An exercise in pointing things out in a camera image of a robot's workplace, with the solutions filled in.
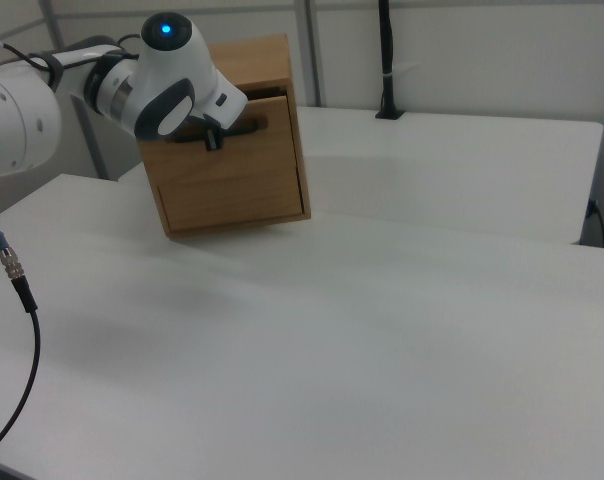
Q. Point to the dark robot gripper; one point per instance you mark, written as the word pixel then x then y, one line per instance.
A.
pixel 221 95

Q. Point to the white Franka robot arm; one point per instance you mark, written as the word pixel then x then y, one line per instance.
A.
pixel 12 120

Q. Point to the light oak wooden cabinet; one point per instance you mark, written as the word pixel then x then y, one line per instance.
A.
pixel 252 60

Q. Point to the black pole with white tie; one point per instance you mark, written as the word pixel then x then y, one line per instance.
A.
pixel 388 50

